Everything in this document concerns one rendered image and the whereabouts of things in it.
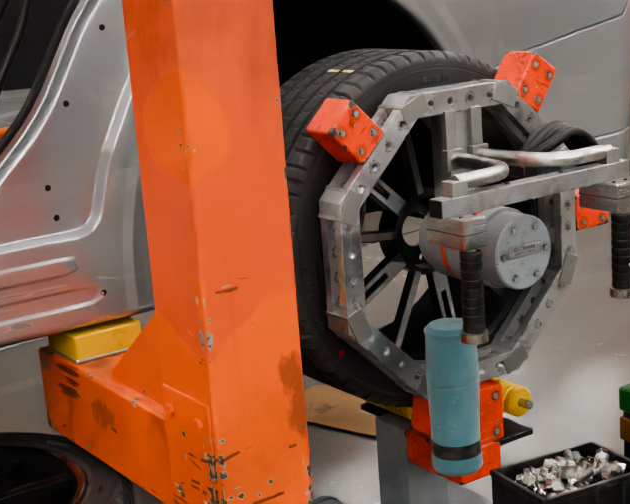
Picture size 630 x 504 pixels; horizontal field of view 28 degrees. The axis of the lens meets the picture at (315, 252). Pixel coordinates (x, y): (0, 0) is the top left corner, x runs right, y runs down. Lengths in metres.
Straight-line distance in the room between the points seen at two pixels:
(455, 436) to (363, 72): 0.64
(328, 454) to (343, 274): 1.52
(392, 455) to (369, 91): 0.74
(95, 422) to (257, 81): 0.75
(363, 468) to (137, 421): 1.45
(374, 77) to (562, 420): 1.77
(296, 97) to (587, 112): 0.92
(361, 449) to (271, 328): 1.75
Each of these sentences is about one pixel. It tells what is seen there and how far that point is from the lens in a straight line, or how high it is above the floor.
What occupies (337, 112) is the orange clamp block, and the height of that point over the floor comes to 1.11.
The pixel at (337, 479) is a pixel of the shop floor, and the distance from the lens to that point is 3.39.
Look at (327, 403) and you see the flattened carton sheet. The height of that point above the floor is 0.01.
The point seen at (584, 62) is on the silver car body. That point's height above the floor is 1.08.
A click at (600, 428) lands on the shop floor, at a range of 3.67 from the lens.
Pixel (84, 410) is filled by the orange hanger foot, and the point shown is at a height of 0.61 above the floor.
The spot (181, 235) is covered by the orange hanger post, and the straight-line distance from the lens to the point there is 1.79.
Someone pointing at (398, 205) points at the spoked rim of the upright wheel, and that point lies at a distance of 2.26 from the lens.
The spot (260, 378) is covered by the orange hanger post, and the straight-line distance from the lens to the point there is 1.85.
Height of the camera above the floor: 1.36
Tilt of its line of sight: 13 degrees down
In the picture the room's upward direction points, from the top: 4 degrees counter-clockwise
